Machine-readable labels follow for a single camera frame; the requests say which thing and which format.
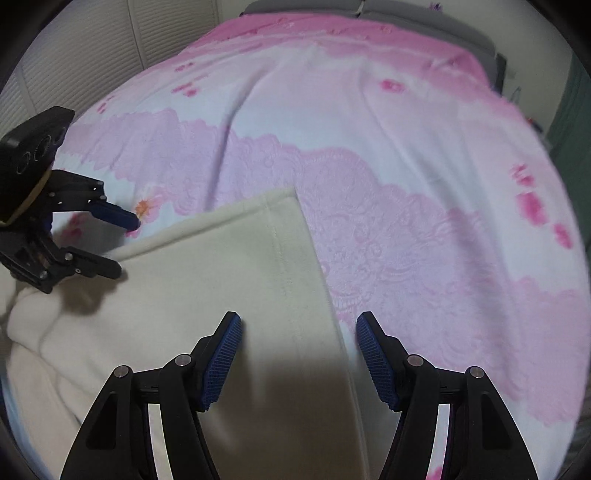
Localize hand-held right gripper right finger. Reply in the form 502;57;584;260
355;311;539;480

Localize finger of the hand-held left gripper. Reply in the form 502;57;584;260
48;170;141;230
0;232;123;295

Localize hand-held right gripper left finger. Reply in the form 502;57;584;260
60;311;243;480

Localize cream fleece pants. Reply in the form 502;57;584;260
0;186;370;480

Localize white louvered closet door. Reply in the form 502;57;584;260
129;0;222;70
0;74;33;137
18;0;146;118

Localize pink floral blanket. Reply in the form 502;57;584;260
0;16;591;480

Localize green curtain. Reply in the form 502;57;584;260
547;53;591;158

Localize grey padded headboard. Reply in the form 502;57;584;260
242;0;509;93

